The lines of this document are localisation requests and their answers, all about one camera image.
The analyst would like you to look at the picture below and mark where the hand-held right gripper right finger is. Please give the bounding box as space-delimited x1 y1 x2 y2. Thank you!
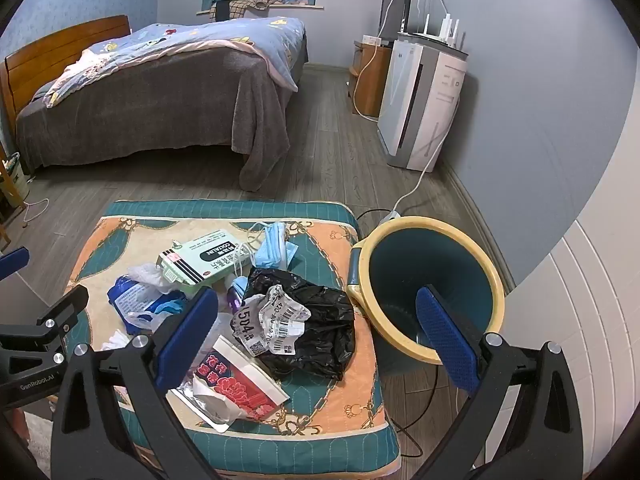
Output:
415 285 587 480

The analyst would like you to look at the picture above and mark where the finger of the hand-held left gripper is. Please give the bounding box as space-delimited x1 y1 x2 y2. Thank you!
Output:
0 286 90 366
0 246 31 281

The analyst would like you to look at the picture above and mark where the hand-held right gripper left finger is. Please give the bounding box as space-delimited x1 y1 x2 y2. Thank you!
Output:
50 287 221 480

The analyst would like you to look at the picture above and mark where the blue plastic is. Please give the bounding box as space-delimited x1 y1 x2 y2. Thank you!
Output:
149 297 190 317

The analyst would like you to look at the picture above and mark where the silver foil packet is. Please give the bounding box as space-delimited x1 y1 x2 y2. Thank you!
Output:
169 374 232 433

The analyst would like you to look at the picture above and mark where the white tissue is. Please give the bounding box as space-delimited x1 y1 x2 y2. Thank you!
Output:
97 330 133 353

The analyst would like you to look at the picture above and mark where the blue wet wipes packet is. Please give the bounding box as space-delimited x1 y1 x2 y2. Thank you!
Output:
107 275 191 333

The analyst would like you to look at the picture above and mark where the red floral packet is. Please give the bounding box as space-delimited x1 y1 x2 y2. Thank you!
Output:
192 335 291 422

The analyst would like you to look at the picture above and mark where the white plastic bag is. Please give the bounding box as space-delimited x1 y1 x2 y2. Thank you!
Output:
127 262 173 294

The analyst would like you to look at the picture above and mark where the green medicine box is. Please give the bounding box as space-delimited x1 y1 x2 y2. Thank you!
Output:
156 229 251 286

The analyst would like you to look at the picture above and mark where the white label paper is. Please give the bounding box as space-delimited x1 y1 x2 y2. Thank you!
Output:
231 284 311 358

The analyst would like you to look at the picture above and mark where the teal bin with yellow rim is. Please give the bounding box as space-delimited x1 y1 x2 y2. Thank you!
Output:
346 216 507 376

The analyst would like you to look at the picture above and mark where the black plastic bag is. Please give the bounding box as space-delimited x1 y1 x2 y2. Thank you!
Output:
231 267 357 381

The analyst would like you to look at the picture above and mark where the white container with green label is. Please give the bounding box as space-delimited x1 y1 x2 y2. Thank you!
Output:
2 152 31 200

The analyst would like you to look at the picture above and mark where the printed teal and orange cushion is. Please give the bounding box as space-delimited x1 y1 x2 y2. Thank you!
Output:
64 200 403 476

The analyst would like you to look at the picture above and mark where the grey bedspread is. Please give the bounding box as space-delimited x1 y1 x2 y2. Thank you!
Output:
15 20 308 192

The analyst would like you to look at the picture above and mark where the wooden bed headboard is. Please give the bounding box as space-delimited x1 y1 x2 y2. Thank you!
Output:
0 15 132 126

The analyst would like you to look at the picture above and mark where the white air purifier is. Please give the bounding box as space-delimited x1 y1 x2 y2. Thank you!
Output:
377 32 469 173

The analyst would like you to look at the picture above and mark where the wooden cabinet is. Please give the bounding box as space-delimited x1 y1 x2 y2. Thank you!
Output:
350 40 393 118

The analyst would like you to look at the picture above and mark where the blue printed quilt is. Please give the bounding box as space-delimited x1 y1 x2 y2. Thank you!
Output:
44 16 306 108

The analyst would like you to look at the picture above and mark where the white router with antennas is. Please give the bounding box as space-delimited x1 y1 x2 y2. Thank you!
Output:
412 10 462 47

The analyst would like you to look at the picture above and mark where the plaid cloth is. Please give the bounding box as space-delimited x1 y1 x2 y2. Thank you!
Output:
227 0 286 20

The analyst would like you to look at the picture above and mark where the black monitor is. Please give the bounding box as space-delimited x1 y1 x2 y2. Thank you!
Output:
379 0 414 41

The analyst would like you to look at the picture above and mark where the white floor cable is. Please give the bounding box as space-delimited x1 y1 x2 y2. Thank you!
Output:
20 197 51 223

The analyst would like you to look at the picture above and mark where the black floor cable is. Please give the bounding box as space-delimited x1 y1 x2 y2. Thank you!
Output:
355 206 396 222

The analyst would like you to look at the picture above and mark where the white purifier power cable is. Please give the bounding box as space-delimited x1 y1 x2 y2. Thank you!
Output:
392 95 461 216

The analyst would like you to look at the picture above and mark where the white monitor cable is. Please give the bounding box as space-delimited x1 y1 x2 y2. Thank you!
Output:
346 0 431 122

